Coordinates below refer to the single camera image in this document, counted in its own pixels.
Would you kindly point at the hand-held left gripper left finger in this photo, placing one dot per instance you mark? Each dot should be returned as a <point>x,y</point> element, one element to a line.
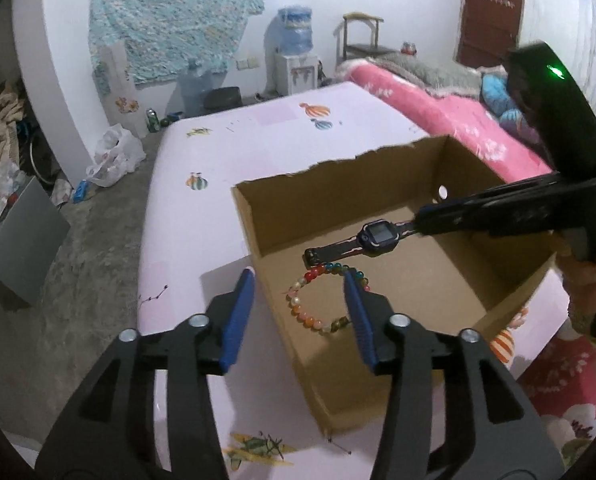
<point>240,310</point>

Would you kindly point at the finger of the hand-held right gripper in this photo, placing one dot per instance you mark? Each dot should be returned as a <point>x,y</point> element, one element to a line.
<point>478,225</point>
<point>478,202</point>

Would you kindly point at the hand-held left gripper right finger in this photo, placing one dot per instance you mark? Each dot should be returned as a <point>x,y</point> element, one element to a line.
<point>355,310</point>

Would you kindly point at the brown cardboard box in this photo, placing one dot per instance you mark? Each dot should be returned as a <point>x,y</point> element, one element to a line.
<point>428,280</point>

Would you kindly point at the dark blue smartwatch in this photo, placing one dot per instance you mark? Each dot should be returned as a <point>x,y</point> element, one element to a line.
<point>378,232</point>

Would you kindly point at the person's right hand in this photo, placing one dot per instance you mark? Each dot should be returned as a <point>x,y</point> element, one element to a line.
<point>580,285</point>

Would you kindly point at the white printed table cover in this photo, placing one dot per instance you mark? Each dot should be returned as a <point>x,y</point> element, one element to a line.
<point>188,240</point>

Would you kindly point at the pink flowered blanket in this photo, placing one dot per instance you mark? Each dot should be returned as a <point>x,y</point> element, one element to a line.
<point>453,115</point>

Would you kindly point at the blue patterned pillow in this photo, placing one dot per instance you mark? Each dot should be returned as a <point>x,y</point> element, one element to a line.
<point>495,92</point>

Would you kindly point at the grey blanket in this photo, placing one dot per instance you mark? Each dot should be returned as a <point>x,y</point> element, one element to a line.
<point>428,72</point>

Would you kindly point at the small red jar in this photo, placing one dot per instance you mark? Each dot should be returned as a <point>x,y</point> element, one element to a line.
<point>408,49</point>

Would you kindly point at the red brown door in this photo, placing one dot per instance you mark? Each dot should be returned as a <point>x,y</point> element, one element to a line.
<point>490,15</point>

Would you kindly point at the small blue packet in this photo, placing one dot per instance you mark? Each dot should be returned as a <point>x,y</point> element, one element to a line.
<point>81,192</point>

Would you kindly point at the white plastic bag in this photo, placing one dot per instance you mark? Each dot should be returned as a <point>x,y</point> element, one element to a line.
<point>113,155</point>

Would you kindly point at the green can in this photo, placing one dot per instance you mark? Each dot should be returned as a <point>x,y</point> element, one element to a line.
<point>152,121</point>

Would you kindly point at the black stool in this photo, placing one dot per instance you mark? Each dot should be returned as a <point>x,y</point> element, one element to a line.
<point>223,99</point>

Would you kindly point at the wooden chair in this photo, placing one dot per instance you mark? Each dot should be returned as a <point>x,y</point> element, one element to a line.
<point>363,19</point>

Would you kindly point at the clear blue water bottle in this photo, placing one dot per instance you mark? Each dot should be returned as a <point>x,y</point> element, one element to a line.
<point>195,90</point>

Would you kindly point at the white water dispenser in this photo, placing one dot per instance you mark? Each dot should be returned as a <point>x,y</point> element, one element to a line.
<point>293,75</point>

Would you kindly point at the grey board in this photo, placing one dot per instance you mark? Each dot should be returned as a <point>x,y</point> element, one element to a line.
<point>25,240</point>

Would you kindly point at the white panel with stickers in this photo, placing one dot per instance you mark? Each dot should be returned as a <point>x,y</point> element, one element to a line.
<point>123,90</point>

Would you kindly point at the pile of clothes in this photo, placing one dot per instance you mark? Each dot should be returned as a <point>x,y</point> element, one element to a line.
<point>3,115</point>

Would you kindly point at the wall socket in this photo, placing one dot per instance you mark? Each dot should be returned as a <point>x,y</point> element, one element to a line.
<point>246,63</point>

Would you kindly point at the teal wall cloth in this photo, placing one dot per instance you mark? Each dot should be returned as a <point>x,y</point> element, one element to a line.
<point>168,10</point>

